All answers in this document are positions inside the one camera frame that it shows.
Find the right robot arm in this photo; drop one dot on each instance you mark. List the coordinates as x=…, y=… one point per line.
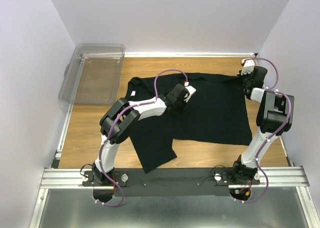
x=274, y=117

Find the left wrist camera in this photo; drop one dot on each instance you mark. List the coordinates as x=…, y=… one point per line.
x=190, y=92

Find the black t-shirt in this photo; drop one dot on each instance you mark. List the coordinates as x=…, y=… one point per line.
x=216, y=113

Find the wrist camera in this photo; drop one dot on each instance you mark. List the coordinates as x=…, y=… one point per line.
x=248, y=65
x=190, y=92

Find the clear plastic bin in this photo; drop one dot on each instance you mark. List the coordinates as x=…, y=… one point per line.
x=92, y=76

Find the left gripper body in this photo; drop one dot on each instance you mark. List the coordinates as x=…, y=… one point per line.
x=180, y=107

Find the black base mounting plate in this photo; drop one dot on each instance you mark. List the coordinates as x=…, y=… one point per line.
x=166, y=182

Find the aluminium front frame rail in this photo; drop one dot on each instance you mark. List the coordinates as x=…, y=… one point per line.
x=278, y=197

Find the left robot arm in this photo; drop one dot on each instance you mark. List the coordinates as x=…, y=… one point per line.
x=118, y=123

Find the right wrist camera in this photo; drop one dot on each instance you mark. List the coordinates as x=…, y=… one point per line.
x=248, y=65

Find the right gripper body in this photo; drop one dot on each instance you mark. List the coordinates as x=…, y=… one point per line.
x=243, y=81

